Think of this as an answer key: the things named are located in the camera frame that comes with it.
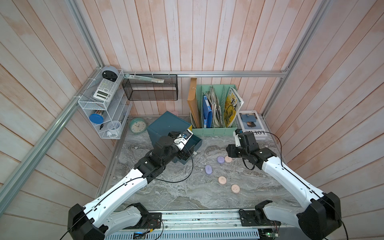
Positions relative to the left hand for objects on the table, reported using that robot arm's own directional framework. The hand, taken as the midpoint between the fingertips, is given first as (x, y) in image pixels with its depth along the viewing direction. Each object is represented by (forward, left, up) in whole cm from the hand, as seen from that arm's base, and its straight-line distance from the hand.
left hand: (185, 140), depth 73 cm
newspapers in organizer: (+28, -21, -9) cm, 36 cm away
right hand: (+4, -25, -11) cm, 28 cm away
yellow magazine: (+37, -32, -7) cm, 49 cm away
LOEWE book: (+32, -49, -23) cm, 63 cm away
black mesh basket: (+49, +25, -3) cm, 55 cm away
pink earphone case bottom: (-16, -28, -24) cm, 40 cm away
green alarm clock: (+25, +35, -19) cm, 47 cm away
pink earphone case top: (+3, -27, -25) cm, 37 cm away
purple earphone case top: (+3, -23, -26) cm, 34 cm away
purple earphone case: (-5, -14, -24) cm, 28 cm away
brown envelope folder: (+25, -4, +3) cm, 26 cm away
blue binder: (+26, -14, -8) cm, 30 cm away
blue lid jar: (+11, +47, +4) cm, 48 cm away
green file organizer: (+42, -10, 0) cm, 44 cm away
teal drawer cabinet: (+17, +11, -6) cm, 21 cm away
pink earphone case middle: (-11, -21, -25) cm, 35 cm away
